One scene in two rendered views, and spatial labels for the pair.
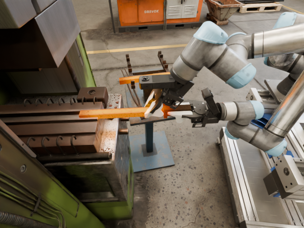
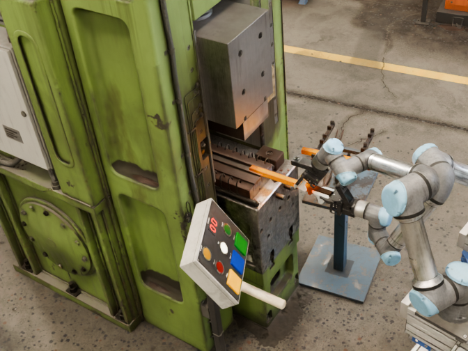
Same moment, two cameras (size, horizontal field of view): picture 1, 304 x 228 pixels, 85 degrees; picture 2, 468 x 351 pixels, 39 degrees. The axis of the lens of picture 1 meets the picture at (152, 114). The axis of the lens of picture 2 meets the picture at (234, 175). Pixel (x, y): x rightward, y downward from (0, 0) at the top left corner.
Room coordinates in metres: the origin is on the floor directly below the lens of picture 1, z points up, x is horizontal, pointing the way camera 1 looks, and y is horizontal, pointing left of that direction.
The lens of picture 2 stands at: (-1.45, -1.21, 3.03)
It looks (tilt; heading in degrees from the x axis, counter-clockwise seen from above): 41 degrees down; 40
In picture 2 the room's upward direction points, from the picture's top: 6 degrees counter-clockwise
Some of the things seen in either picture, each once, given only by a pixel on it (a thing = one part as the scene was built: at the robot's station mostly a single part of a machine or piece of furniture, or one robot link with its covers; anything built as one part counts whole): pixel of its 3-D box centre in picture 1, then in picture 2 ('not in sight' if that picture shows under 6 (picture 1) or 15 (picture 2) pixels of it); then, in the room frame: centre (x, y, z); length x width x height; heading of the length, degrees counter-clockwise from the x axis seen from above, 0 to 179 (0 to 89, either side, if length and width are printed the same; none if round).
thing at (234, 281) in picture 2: not in sight; (232, 281); (-0.18, -0.07, 1.01); 0.07 x 0.05 x 0.07; 28
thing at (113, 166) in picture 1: (70, 151); (232, 200); (0.45, 0.42, 0.69); 0.56 x 0.38 x 0.45; 93
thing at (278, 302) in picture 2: not in sight; (243, 286); (0.07, 0.09, 0.62); 0.44 x 0.05 x 0.05; 93
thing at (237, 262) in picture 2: not in sight; (236, 262); (-0.09, -0.02, 1.01); 0.07 x 0.05 x 0.07; 28
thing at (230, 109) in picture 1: (225, 110); (361, 208); (0.46, -0.29, 0.99); 0.08 x 0.05 x 0.08; 3
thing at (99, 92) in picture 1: (93, 97); (269, 157); (0.58, 0.27, 0.95); 0.12 x 0.08 x 0.06; 93
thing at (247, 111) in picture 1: (245, 111); (378, 215); (0.46, -0.37, 0.98); 0.11 x 0.08 x 0.09; 93
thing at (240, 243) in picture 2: not in sight; (239, 244); (0.00, 0.02, 1.01); 0.07 x 0.05 x 0.07; 28
